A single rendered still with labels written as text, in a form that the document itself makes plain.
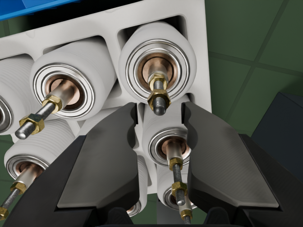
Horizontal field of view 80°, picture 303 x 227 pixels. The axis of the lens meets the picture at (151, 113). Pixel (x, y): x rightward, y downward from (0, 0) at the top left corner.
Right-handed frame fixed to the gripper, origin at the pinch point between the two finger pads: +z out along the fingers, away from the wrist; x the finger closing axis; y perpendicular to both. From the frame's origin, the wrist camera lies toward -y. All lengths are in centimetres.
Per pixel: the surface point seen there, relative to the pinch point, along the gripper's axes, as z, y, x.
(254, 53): 34.6, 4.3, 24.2
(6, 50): 16.7, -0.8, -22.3
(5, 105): 9.2, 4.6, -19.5
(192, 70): 9.7, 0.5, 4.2
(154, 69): 7.3, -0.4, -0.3
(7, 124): 9.3, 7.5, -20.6
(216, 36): 34.7, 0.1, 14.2
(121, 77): 9.8, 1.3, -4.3
